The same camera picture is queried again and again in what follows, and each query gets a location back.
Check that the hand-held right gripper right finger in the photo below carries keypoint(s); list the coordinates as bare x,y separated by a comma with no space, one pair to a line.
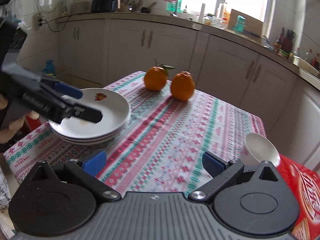
212,166

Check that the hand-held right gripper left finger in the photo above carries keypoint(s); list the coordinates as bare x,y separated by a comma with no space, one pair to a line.
95,163

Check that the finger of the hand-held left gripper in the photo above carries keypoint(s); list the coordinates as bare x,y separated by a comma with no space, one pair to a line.
68,91
87,113

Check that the white ceramic bowl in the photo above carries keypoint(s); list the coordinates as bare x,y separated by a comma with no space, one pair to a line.
262,147

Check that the person's left hand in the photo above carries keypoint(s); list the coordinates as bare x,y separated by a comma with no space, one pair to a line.
12,130

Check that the blue plastic bottle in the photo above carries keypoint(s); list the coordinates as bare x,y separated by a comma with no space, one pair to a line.
49,68

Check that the patterned tablecloth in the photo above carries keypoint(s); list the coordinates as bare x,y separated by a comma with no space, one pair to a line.
162,135

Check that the orange with green leaf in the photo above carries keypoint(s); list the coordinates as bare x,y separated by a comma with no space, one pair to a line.
155,80

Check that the white electric kettle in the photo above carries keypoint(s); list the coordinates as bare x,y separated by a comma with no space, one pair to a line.
67,7

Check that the bumpy orange without leaf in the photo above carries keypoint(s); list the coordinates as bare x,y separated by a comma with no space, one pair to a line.
182,86

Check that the white woven sack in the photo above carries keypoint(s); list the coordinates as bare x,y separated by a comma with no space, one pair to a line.
5,187

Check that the red gift box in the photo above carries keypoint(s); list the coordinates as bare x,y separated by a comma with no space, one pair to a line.
307,192

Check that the utensil holder with utensils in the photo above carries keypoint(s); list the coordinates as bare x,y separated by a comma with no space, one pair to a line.
131,3

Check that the white kitchen cabinets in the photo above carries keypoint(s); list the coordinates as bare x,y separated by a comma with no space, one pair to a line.
175,50

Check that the small black pot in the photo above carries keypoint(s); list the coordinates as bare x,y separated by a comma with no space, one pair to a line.
146,9

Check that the green bottle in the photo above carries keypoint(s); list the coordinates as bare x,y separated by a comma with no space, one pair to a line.
173,5

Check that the dark sauce bottle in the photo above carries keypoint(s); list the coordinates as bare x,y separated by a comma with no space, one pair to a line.
277,45

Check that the glass pitcher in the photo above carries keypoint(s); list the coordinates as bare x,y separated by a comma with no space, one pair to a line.
221,23

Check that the glass jar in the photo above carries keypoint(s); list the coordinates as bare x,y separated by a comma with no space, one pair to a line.
210,21

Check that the teal water bottle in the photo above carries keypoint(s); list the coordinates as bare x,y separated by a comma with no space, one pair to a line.
240,23

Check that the black knife block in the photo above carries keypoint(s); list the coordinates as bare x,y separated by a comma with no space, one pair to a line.
287,41

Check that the brown cardboard sheet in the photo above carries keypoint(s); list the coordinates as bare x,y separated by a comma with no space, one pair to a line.
252,22

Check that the wall outlet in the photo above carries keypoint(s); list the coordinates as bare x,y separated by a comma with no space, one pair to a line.
39,19

